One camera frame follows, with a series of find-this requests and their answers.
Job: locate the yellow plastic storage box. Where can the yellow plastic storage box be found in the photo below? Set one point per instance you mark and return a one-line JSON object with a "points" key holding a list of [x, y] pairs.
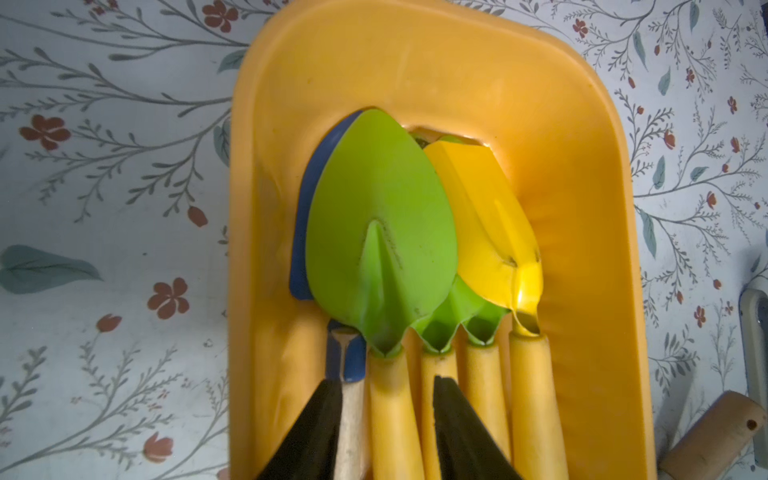
{"points": [[556, 132]]}

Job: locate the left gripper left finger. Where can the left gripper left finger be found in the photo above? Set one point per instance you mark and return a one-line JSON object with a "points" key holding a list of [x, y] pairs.
{"points": [[309, 449]]}

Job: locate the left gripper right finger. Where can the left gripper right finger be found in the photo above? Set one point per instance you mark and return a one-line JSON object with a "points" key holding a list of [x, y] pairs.
{"points": [[465, 448]]}

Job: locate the green shovel yellow handle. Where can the green shovel yellow handle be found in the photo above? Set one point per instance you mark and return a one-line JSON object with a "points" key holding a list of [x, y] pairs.
{"points": [[438, 358], [484, 385]]}

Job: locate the blue shovel wooden handle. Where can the blue shovel wooden handle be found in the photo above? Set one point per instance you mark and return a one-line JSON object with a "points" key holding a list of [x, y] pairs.
{"points": [[346, 350]]}

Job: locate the light green shovel wooden handle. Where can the light green shovel wooden handle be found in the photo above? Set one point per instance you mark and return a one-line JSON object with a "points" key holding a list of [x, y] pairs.
{"points": [[715, 440]]}

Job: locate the lime shovel yellow handle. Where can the lime shovel yellow handle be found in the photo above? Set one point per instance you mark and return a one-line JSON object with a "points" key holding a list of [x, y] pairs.
{"points": [[381, 254]]}

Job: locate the yellow shovel long handle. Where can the yellow shovel long handle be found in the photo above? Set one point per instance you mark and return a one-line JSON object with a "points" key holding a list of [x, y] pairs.
{"points": [[500, 261]]}

